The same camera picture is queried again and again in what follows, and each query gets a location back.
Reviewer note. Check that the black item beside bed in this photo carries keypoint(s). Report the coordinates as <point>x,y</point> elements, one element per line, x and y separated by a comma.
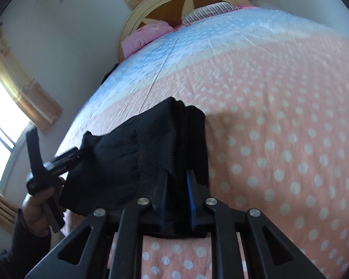
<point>109,73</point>

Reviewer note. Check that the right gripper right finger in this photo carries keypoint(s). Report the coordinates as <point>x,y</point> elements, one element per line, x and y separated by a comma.
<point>245,244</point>

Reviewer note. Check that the polka dot bed sheet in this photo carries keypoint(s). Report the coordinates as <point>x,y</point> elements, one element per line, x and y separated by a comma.
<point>275,92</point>

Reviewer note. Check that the pink pillow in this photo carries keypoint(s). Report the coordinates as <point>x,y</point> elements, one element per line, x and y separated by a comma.
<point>143,36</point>

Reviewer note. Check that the striped patterned pillow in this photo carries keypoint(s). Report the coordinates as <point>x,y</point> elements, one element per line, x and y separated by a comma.
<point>209,11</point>

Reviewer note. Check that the black pants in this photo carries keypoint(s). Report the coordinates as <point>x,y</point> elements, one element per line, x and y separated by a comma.
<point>152,155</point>

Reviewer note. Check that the far left yellow curtain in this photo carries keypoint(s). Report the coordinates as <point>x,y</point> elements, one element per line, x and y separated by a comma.
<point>8,214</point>

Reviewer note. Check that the dark sleeved left forearm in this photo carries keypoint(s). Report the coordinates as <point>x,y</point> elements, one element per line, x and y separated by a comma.
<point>27,250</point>

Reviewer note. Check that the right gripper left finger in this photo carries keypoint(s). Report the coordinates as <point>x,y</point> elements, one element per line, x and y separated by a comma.
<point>85,252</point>

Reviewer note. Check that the left wall window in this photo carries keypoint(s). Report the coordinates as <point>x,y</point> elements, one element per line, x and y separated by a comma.
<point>13,125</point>

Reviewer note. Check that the wooden arched headboard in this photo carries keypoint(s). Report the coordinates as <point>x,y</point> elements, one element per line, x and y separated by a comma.
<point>170,11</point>

